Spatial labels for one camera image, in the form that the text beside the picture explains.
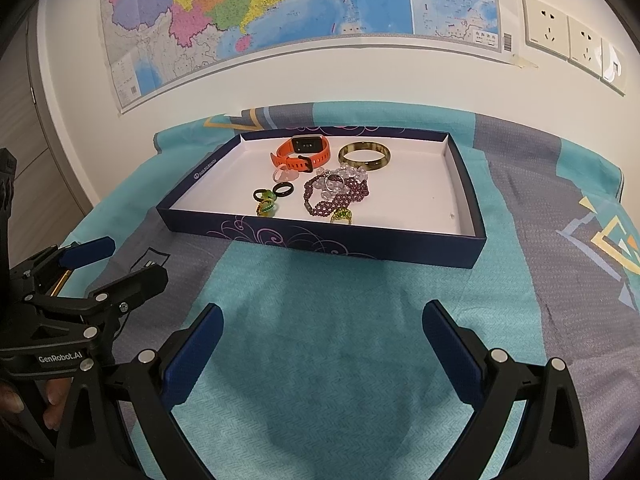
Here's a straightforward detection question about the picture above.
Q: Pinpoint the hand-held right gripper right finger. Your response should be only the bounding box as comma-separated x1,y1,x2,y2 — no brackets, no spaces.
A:
421,300,591,480

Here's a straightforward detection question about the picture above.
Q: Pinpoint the purple beaded bracelet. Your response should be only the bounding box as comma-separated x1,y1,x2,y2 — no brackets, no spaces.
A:
301,172,373,219

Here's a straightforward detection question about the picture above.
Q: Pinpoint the tortoiseshell bangle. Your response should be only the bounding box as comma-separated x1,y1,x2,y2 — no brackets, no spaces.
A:
338,142,391,173

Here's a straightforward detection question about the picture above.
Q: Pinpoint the grey wooden door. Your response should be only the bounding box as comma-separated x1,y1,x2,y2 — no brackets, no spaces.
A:
0,15,96,241

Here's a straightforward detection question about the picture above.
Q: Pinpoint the clear crystal bracelet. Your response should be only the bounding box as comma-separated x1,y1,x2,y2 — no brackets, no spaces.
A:
320,162,371,196

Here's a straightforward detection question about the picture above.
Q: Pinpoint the colourful wall map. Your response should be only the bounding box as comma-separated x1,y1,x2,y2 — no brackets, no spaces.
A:
99,0,503,113

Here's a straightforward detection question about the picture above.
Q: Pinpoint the white wall outlet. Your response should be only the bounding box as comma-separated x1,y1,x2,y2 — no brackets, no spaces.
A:
521,0,571,53
600,40,627,96
566,15,606,78

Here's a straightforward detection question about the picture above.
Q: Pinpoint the orange smart watch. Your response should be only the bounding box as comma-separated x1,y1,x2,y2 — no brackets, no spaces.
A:
270,135,332,172

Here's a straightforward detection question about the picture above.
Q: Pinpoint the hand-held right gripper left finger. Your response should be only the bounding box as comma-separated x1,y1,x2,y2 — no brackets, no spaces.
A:
54,304,225,480

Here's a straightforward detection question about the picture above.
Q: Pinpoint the navy patterned box tray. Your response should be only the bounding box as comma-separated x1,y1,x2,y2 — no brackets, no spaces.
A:
156,127,487,271

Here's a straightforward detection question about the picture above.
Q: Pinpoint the person's left hand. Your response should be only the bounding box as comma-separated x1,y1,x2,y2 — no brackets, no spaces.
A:
0,379,73,430

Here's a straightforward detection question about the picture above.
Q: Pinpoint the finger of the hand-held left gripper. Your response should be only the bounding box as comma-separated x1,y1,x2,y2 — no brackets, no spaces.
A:
10,236,117,293
25,264,168,331

